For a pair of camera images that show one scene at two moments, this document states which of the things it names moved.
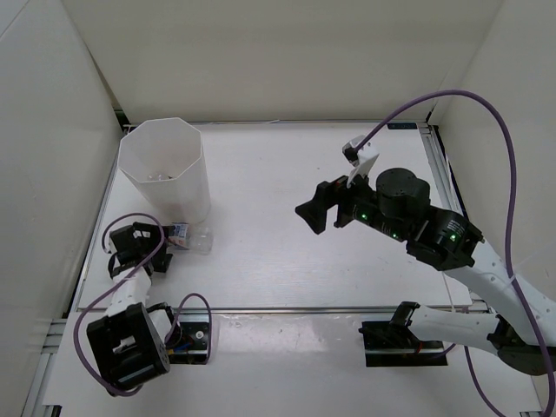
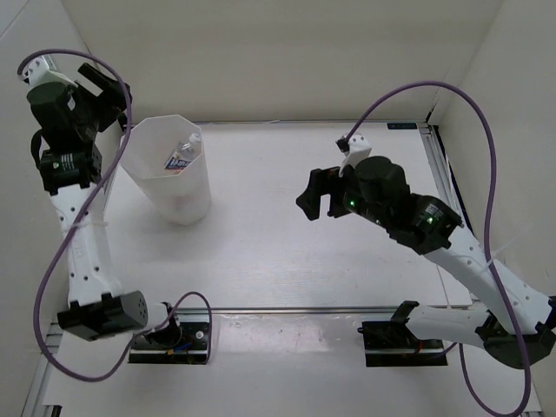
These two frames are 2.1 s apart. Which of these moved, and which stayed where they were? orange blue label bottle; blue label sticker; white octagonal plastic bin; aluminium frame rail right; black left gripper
Moved: orange blue label bottle; black left gripper
Stayed: white octagonal plastic bin; aluminium frame rail right; blue label sticker
